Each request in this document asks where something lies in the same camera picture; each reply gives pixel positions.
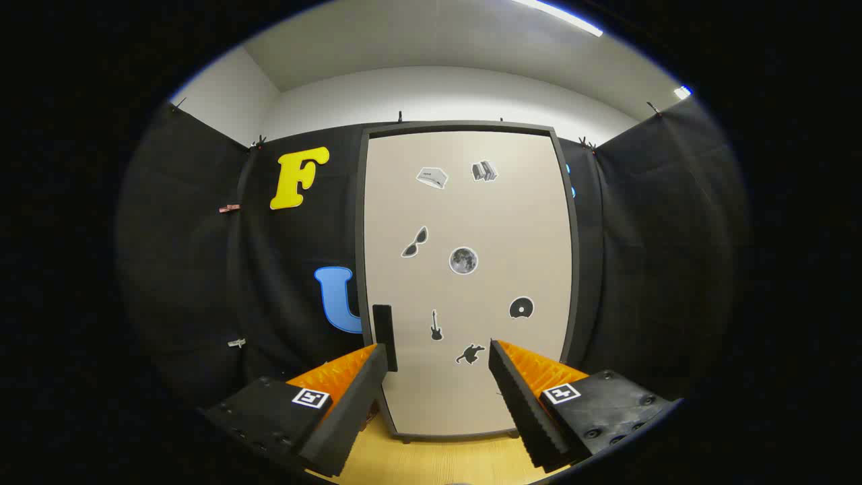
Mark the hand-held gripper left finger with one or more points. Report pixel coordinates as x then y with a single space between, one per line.
350 417

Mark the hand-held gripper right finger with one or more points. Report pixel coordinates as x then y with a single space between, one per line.
525 417

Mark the beige cabinet door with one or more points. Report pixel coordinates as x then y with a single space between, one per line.
471 215

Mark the black backdrop cloth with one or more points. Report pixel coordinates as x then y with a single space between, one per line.
182 269

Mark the pink clothes peg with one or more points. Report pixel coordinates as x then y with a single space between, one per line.
229 209

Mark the black binder clip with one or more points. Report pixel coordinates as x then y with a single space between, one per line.
258 143
586 144

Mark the dark grey cabinet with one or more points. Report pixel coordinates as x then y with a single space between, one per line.
465 126

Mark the ceiling light strip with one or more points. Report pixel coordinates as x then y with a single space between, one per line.
683 92

